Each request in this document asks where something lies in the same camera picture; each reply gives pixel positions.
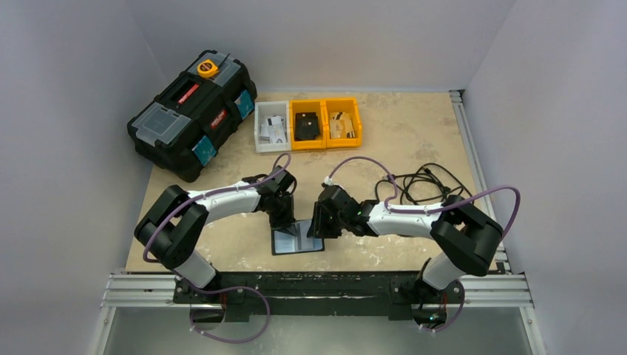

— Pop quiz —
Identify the black leather card holder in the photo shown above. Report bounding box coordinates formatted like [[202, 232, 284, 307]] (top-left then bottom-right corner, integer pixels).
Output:
[[271, 219, 325, 255]]

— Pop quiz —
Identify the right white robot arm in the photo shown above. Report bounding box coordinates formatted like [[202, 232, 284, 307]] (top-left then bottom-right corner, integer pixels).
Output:
[[307, 185, 504, 301]]

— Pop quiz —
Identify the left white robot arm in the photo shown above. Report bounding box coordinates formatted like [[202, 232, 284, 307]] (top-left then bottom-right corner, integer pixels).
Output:
[[134, 166, 296, 302]]

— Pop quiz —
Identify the silver credit cards stack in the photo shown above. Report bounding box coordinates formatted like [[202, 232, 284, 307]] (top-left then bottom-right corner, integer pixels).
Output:
[[260, 115, 287, 144]]

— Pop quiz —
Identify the gold credit cards stack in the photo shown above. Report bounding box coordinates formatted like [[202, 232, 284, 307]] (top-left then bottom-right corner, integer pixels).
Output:
[[329, 112, 356, 139]]

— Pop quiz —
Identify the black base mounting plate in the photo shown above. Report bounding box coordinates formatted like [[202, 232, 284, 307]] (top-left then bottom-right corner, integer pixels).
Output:
[[173, 271, 463, 325]]

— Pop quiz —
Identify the white plastic bin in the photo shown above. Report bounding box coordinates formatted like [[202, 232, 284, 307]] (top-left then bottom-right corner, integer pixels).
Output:
[[254, 101, 291, 153]]

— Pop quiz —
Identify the middle yellow plastic bin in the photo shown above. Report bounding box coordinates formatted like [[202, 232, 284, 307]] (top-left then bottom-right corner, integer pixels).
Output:
[[289, 99, 328, 151]]

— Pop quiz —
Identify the yellow plastic bin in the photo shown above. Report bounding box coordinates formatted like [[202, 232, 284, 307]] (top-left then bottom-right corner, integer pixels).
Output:
[[325, 98, 363, 149], [289, 99, 328, 151]]

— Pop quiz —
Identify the right yellow plastic bin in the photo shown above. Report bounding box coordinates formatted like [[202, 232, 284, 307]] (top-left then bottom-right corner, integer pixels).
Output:
[[325, 98, 363, 149]]

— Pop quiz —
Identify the black plastic toolbox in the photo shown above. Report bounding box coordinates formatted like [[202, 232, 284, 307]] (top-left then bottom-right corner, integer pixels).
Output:
[[126, 50, 257, 183]]

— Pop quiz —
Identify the yellow tape measure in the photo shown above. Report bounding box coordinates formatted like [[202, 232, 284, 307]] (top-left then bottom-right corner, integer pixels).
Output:
[[197, 59, 220, 78]]

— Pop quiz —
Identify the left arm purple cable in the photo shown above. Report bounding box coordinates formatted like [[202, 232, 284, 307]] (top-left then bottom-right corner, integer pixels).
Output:
[[143, 153, 292, 263]]

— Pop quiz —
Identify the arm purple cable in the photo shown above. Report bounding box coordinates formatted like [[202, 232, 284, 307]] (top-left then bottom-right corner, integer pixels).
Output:
[[325, 156, 522, 241], [143, 153, 292, 263]]

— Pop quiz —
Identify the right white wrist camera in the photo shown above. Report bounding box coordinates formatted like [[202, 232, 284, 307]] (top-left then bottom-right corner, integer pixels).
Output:
[[322, 176, 342, 189]]

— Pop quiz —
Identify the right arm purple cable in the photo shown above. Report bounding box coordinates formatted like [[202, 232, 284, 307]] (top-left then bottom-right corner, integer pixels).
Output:
[[325, 156, 522, 241]]

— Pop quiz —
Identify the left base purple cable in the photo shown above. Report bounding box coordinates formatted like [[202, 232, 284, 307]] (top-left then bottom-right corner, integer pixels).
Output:
[[189, 285, 272, 345]]

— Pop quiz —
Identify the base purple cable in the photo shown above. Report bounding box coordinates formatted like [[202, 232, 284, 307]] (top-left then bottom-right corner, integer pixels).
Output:
[[417, 286, 468, 334], [189, 285, 272, 345]]

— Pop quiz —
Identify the black cable on table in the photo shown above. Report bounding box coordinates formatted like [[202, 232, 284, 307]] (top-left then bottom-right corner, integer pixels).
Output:
[[374, 163, 475, 207]]

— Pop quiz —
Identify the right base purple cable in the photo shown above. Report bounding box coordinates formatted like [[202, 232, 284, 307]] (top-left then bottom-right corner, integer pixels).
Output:
[[417, 286, 468, 334]]

